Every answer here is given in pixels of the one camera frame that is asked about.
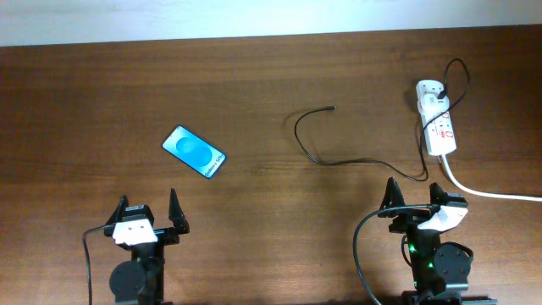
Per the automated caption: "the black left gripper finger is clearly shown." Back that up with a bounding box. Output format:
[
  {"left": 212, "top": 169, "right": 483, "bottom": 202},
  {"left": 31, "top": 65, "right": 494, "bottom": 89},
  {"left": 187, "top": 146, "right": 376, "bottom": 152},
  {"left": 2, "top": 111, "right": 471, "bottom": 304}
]
[
  {"left": 105, "top": 195, "right": 129, "bottom": 226},
  {"left": 169, "top": 188, "right": 190, "bottom": 234}
]

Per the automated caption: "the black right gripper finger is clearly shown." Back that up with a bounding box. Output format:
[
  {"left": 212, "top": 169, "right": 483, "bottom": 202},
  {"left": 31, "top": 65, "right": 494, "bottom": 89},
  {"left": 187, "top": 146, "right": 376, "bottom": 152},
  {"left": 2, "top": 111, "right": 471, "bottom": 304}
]
[
  {"left": 379, "top": 177, "right": 406, "bottom": 218},
  {"left": 429, "top": 182, "right": 449, "bottom": 206}
]

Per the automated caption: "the blue Galaxy smartphone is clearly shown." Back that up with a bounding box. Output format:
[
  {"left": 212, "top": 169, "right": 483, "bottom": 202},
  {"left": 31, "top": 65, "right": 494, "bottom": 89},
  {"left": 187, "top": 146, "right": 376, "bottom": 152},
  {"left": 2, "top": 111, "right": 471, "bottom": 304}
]
[{"left": 162, "top": 125, "right": 227, "bottom": 179}]

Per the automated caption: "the black USB charging cable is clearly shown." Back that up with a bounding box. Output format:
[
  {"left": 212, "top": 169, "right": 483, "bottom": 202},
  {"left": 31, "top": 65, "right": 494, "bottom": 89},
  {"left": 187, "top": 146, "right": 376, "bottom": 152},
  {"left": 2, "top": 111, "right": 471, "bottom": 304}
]
[{"left": 294, "top": 58, "right": 472, "bottom": 183}]

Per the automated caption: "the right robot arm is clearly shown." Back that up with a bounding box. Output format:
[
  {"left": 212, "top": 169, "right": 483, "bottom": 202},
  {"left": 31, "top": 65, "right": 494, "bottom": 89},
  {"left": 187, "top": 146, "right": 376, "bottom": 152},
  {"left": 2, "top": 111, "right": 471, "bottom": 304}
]
[{"left": 379, "top": 178, "right": 498, "bottom": 305}]

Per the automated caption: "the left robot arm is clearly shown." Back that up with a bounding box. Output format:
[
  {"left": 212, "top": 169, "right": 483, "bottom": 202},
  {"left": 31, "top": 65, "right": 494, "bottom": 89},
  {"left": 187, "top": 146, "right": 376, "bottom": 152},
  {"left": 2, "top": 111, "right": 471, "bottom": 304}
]
[{"left": 104, "top": 189, "right": 190, "bottom": 305}]

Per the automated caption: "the white USB charger adapter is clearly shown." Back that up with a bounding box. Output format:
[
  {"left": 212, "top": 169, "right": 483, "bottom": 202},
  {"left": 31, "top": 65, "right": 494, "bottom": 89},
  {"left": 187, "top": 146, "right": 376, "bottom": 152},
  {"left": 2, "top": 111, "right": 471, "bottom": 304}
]
[{"left": 418, "top": 94, "right": 450, "bottom": 116}]

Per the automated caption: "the white power strip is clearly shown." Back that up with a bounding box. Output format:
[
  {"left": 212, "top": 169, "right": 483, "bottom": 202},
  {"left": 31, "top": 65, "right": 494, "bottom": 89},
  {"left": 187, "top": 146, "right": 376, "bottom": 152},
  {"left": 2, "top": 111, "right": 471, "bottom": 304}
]
[{"left": 416, "top": 80, "right": 456, "bottom": 157}]

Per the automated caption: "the white power strip cord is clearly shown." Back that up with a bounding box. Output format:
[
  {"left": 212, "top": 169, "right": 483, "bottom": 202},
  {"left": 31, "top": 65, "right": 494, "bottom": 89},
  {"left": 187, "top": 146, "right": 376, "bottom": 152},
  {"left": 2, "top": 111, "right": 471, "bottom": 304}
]
[{"left": 439, "top": 153, "right": 542, "bottom": 202}]

